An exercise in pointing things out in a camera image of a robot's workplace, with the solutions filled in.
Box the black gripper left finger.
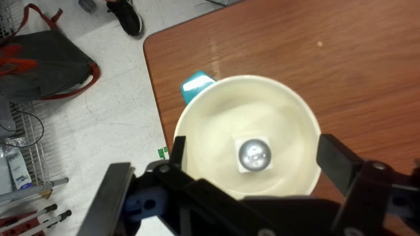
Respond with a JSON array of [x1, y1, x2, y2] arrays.
[[143, 135, 247, 236]]

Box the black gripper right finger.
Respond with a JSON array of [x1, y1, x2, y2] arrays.
[[315, 132, 420, 236]]

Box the white salt cellar silver top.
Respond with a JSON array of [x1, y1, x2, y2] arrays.
[[234, 135, 274, 174]]

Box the white pot teal rim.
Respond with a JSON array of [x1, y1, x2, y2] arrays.
[[172, 69, 323, 201]]

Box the small green tag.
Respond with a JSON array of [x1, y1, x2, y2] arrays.
[[156, 145, 171, 159]]

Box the black shoe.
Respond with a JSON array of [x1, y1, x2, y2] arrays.
[[105, 0, 146, 38]]

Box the black tipped marker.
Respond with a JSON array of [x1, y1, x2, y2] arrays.
[[0, 208, 74, 234], [0, 201, 59, 225]]

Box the white tube bottle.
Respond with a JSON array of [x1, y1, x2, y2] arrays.
[[3, 145, 34, 191]]

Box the black bag red straps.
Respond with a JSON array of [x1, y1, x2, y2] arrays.
[[0, 2, 102, 102]]

